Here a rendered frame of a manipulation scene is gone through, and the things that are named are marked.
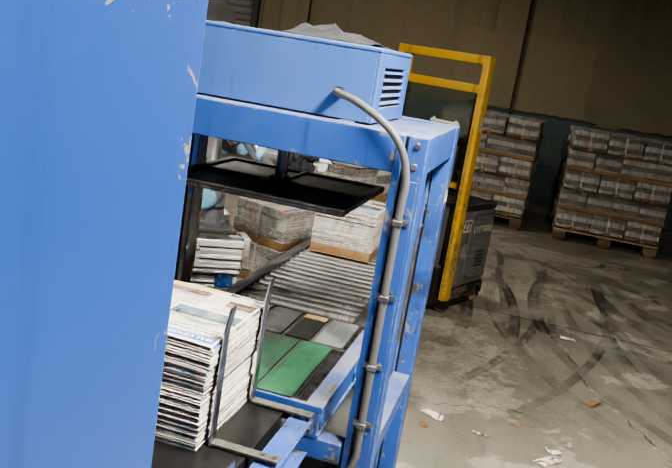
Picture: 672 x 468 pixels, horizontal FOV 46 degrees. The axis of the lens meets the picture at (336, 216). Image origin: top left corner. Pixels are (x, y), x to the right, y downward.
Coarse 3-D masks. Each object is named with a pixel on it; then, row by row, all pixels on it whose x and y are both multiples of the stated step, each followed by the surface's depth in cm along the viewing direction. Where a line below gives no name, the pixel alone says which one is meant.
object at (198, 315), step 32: (192, 288) 211; (192, 320) 188; (224, 320) 192; (256, 320) 203; (192, 352) 176; (256, 352) 212; (192, 384) 177; (224, 384) 191; (160, 416) 181; (192, 416) 178; (224, 416) 195; (192, 448) 180
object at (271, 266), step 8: (296, 248) 374; (304, 248) 377; (280, 256) 356; (288, 256) 358; (272, 264) 341; (280, 264) 344; (256, 272) 326; (264, 272) 328; (240, 280) 312; (248, 280) 313; (256, 280) 316; (232, 288) 300; (240, 288) 302
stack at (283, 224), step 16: (240, 208) 458; (256, 208) 450; (272, 208) 443; (288, 208) 448; (240, 224) 458; (256, 224) 451; (272, 224) 444; (288, 224) 442; (304, 224) 453; (272, 240) 445; (288, 240) 445; (256, 256) 453; (272, 256) 446
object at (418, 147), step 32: (416, 160) 199; (416, 192) 200; (384, 224) 203; (416, 224) 206; (384, 256) 205; (384, 320) 207; (384, 352) 209; (384, 384) 210; (352, 416) 214; (352, 448) 216
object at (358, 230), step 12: (324, 216) 368; (336, 216) 367; (348, 216) 365; (360, 216) 364; (372, 216) 362; (324, 228) 370; (336, 228) 368; (348, 228) 367; (360, 228) 365; (372, 228) 365; (312, 240) 372; (324, 240) 371; (336, 240) 369; (348, 240) 368; (360, 240) 366; (372, 240) 369
